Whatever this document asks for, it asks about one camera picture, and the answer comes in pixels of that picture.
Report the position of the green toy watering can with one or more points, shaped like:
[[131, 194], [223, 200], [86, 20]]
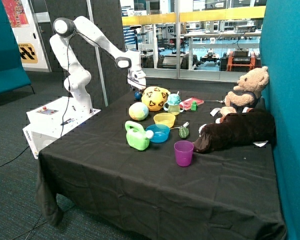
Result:
[[136, 136]]

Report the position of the yellow plastic bowl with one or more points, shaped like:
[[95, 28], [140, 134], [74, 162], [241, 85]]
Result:
[[165, 118]]

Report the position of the small blue ball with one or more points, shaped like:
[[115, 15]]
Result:
[[138, 96]]

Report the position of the teal partition panel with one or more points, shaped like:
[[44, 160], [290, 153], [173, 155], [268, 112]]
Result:
[[280, 52]]

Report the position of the red wall poster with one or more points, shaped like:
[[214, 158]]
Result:
[[16, 13]]

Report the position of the beige teddy bear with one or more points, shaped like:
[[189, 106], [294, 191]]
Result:
[[247, 92]]

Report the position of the white lab table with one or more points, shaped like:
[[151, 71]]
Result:
[[215, 47]]

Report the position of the teal sofa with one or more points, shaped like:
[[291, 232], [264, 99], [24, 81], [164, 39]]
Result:
[[12, 74]]

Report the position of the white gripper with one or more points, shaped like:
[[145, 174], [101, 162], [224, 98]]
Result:
[[137, 79]]

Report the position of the dark brown plush dog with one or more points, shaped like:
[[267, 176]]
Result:
[[236, 129]]

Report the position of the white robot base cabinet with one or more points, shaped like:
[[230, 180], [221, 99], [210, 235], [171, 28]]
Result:
[[49, 122]]

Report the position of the silver spoon near bowls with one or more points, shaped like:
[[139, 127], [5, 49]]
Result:
[[181, 126]]

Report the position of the teal lid sippy cup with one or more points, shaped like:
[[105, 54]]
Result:
[[174, 105]]

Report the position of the red pink book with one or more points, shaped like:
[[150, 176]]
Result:
[[187, 104]]

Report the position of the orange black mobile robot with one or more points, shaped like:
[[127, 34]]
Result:
[[240, 60]]

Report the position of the purple plastic cup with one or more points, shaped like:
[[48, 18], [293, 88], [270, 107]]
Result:
[[183, 151]]

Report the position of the pastel multicolour soft ball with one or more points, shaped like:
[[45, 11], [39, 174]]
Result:
[[138, 111]]

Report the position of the blue plastic bowl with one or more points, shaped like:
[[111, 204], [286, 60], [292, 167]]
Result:
[[160, 132]]

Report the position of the green toy block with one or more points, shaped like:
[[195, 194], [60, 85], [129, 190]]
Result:
[[194, 106]]

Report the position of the green toy vegetable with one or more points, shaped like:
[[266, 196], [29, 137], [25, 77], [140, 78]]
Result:
[[183, 132]]

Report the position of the black tripod stand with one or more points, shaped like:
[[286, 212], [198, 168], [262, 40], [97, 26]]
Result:
[[136, 29]]

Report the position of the black tablecloth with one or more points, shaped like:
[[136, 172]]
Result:
[[230, 194]]

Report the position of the large yellow black ball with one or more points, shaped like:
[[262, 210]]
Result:
[[154, 97]]

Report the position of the yellow black sign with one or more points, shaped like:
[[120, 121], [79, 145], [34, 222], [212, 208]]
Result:
[[27, 53]]

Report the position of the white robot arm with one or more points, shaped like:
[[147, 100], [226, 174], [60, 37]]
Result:
[[79, 77]]

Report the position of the silver spoon near bear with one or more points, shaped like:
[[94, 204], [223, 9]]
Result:
[[217, 101]]

